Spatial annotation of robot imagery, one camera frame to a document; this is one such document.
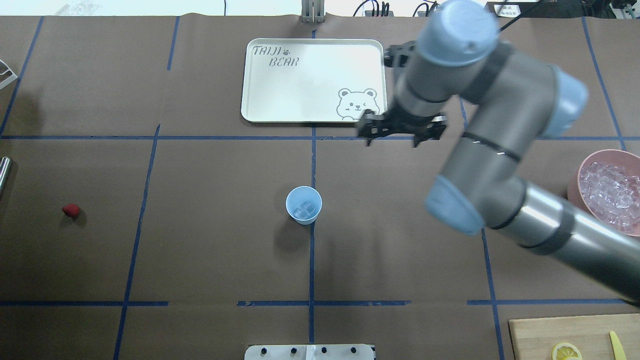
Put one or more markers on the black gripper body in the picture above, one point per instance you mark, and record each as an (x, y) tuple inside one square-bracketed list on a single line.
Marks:
[(403, 121)]

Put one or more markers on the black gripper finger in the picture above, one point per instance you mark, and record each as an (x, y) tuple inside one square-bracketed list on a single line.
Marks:
[(428, 128), (370, 126)]

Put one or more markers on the light blue plastic cup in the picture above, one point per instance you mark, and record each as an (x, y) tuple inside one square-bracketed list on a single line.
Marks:
[(301, 194)]

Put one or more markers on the clear ice cube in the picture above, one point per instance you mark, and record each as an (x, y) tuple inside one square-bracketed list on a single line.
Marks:
[(309, 208), (299, 214)]

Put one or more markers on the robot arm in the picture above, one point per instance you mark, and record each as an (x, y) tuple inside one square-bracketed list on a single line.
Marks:
[(519, 99)]

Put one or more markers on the pink bowl of ice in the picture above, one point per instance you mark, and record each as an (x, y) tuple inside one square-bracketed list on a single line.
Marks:
[(606, 185)]

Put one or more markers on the white bear serving tray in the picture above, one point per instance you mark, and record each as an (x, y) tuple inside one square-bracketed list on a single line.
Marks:
[(313, 80)]

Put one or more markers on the wooden cutting board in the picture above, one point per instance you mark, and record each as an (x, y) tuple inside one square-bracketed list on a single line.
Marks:
[(534, 338)]

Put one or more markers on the lemon slices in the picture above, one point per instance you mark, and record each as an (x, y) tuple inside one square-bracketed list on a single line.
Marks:
[(565, 351)]

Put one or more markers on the yellow plastic knife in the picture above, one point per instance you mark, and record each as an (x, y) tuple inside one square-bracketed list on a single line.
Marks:
[(617, 348)]

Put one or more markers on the red strawberry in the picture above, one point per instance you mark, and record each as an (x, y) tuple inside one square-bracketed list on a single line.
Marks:
[(71, 210)]

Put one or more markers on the steel muddler rod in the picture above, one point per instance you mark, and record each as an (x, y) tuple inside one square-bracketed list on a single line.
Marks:
[(5, 168)]

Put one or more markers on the aluminium frame post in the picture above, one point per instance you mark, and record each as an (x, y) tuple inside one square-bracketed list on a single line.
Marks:
[(312, 12)]

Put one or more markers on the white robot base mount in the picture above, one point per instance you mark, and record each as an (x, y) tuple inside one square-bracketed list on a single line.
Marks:
[(356, 351)]

